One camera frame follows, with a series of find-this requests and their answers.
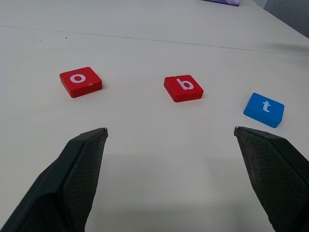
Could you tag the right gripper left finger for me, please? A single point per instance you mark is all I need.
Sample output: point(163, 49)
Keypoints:
point(60, 183)

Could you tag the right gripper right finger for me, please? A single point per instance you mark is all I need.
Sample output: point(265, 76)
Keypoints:
point(277, 174)

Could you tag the blue letter t block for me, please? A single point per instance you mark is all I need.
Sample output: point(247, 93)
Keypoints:
point(259, 111)

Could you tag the red letter o block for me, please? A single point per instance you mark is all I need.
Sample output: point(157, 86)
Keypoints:
point(77, 84)

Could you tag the red letter b block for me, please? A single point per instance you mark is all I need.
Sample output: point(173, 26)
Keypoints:
point(178, 90)

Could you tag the purple tissue box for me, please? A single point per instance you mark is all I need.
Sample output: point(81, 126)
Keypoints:
point(224, 2)

